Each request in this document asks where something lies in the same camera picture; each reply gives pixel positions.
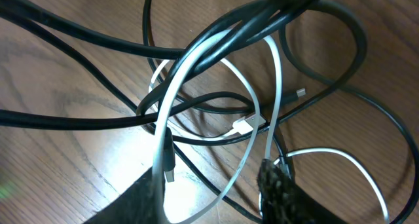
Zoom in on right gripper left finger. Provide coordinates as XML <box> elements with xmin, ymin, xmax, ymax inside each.
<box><xmin>84</xmin><ymin>168</ymin><xmax>158</xmax><ymax>224</ymax></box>

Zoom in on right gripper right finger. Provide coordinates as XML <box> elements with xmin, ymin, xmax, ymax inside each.
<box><xmin>257</xmin><ymin>159</ymin><xmax>345</xmax><ymax>224</ymax></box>

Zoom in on white USB cable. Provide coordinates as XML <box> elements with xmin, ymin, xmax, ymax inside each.
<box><xmin>147</xmin><ymin>29</ymin><xmax>390</xmax><ymax>224</ymax></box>

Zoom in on black USB cable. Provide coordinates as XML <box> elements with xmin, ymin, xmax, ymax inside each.
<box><xmin>0</xmin><ymin>0</ymin><xmax>419</xmax><ymax>224</ymax></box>

